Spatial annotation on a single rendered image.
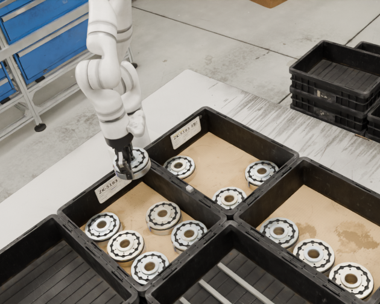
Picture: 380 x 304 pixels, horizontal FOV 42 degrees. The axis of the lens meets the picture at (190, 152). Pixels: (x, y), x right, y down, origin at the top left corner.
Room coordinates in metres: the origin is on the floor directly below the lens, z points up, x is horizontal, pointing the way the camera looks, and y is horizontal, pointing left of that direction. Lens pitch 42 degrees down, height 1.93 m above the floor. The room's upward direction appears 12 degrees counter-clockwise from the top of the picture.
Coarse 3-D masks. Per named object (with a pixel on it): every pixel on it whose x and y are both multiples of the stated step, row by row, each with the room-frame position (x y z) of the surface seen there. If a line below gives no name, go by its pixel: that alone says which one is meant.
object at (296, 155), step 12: (204, 108) 1.32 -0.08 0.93; (228, 120) 1.24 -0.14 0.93; (168, 132) 1.24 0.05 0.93; (252, 132) 1.16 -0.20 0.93; (276, 144) 1.08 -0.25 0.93; (180, 180) 1.02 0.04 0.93; (252, 192) 0.91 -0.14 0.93; (216, 204) 0.90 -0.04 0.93; (240, 204) 0.88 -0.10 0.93; (228, 216) 0.85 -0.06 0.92
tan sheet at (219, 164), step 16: (192, 144) 1.27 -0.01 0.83; (208, 144) 1.26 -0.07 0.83; (224, 144) 1.24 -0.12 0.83; (208, 160) 1.18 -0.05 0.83; (224, 160) 1.16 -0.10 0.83; (240, 160) 1.15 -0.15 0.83; (256, 160) 1.13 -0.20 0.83; (208, 176) 1.11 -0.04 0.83; (224, 176) 1.09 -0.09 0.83; (240, 176) 1.08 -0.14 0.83; (208, 192) 1.04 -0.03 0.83
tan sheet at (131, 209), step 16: (128, 192) 1.11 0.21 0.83; (144, 192) 1.10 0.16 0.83; (112, 208) 1.06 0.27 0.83; (128, 208) 1.05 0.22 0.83; (144, 208) 1.03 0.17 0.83; (128, 224) 0.98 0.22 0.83; (144, 224) 0.97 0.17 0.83; (144, 240) 0.91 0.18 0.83; (160, 240) 0.90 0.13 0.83; (176, 256) 0.83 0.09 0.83; (128, 272) 0.82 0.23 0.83
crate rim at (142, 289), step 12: (156, 168) 1.09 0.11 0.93; (168, 180) 1.03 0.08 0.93; (84, 192) 1.05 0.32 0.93; (192, 192) 0.96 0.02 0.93; (204, 204) 0.91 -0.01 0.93; (60, 216) 0.98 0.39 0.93; (72, 228) 0.92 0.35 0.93; (216, 228) 0.82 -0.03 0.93; (84, 240) 0.87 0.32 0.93; (168, 264) 0.74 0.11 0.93; (156, 276) 0.71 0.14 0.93; (144, 288) 0.69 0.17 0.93
